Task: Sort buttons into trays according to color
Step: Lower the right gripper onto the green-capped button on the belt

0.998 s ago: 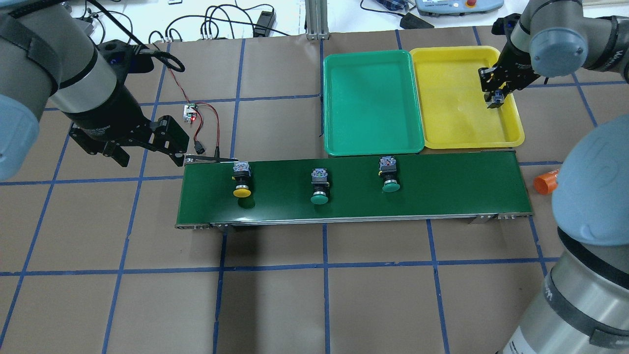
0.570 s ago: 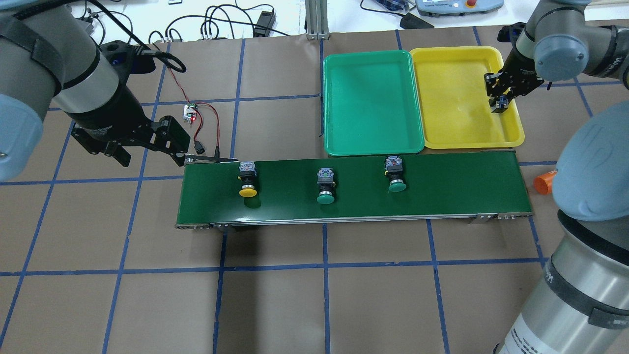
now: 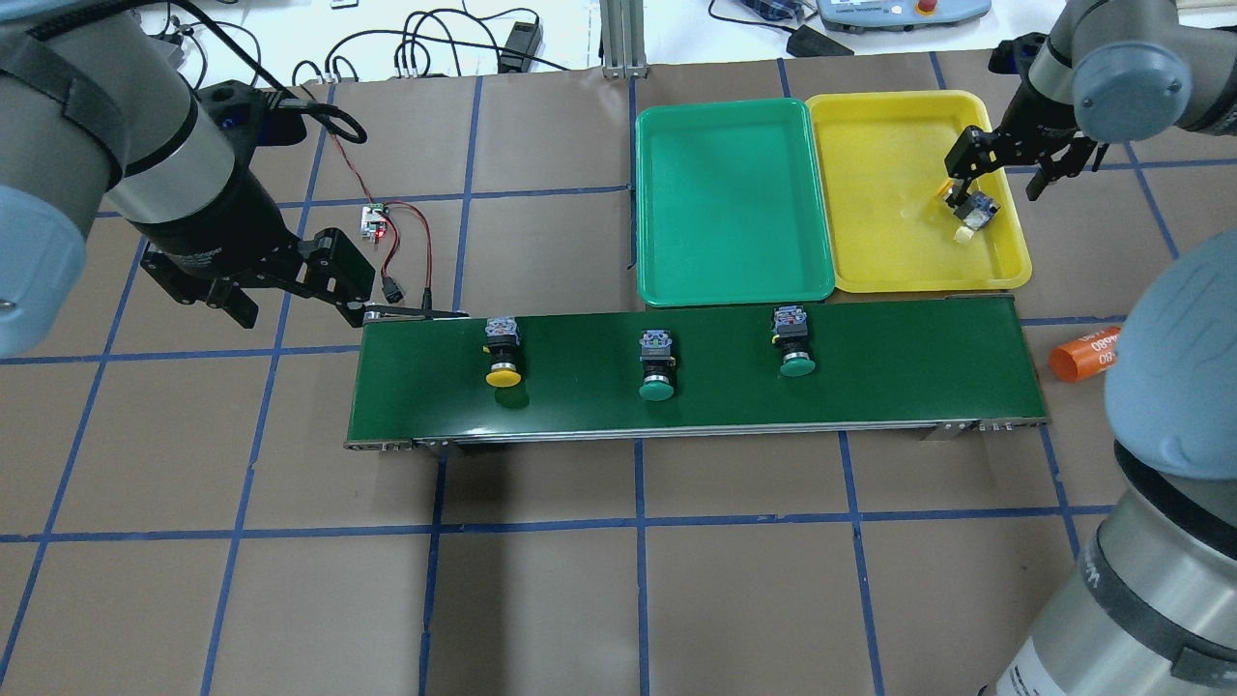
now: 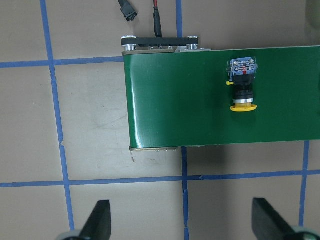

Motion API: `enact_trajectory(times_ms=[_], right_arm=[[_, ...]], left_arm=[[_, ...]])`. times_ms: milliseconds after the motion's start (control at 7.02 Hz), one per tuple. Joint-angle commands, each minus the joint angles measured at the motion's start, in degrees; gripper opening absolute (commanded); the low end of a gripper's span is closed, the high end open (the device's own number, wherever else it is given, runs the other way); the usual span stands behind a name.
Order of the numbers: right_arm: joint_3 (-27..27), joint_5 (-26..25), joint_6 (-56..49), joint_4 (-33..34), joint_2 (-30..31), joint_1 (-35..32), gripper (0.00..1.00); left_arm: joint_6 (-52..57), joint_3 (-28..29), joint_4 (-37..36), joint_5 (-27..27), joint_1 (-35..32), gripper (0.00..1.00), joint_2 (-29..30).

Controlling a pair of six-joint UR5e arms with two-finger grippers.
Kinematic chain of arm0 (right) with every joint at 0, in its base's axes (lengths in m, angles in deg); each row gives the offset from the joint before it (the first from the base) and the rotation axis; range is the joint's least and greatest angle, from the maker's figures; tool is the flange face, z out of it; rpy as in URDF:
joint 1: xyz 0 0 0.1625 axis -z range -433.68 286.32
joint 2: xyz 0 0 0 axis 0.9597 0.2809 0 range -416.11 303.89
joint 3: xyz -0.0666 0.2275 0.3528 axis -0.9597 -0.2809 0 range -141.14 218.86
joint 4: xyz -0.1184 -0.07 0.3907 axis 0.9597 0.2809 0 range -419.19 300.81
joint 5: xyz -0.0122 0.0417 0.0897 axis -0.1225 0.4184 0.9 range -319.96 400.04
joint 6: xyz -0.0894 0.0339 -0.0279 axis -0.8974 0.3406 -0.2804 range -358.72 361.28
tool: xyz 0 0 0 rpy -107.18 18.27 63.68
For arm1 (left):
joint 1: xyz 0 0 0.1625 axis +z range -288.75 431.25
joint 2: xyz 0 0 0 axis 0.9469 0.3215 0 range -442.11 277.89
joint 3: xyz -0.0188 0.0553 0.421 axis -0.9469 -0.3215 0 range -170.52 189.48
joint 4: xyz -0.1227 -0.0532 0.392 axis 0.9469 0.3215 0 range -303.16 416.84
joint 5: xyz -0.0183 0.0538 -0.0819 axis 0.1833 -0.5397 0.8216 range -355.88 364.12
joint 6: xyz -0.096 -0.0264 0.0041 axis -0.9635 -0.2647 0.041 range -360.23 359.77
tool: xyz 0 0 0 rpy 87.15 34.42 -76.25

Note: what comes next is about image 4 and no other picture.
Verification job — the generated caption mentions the red and black wire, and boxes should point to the red and black wire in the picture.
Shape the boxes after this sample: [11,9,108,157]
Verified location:
[118,0,163,38]

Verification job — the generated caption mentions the yellow push button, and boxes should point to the yellow push button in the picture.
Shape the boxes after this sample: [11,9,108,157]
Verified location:
[226,56,258,113]

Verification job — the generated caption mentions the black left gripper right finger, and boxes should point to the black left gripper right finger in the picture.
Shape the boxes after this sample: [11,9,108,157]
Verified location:
[251,197,299,240]

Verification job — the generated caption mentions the green conveyor belt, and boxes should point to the green conveyor belt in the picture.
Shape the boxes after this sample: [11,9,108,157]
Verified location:
[121,36,320,151]

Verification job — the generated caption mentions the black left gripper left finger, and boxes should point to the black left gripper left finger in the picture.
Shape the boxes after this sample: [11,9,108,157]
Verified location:
[78,200,112,240]

